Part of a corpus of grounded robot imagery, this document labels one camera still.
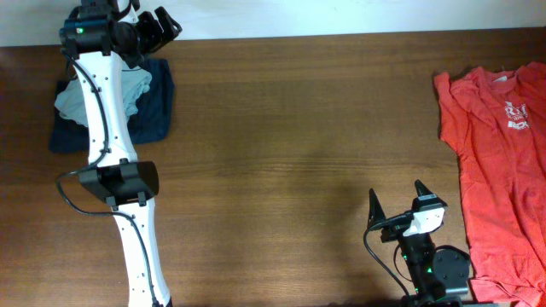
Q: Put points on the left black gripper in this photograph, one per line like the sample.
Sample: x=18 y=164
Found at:
x=156 y=36

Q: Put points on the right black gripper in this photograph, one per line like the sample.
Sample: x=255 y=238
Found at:
x=376 y=212

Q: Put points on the light blue t-shirt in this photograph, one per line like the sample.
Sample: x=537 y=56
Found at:
x=70 y=102

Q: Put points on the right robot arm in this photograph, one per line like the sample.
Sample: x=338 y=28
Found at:
x=439 y=274

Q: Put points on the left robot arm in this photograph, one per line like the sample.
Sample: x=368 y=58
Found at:
x=99 y=38

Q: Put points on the folded dark navy garment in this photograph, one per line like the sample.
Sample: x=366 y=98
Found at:
x=150 y=124

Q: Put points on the red t-shirt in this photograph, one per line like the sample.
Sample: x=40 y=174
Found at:
x=495 y=123

